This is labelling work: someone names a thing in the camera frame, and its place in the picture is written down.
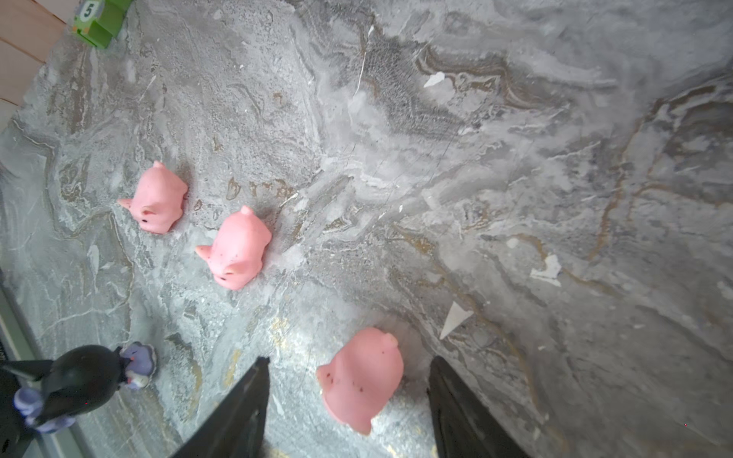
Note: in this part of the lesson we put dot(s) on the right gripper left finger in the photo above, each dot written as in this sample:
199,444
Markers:
237,426

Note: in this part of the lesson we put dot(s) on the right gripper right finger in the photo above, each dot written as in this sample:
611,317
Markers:
462,426

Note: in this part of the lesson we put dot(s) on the green frog block toy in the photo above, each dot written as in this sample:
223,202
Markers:
98,22

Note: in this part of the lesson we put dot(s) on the pink pig toy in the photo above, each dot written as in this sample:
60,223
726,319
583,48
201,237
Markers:
158,200
236,256
361,378

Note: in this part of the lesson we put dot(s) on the black purple figure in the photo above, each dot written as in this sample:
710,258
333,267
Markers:
80,381

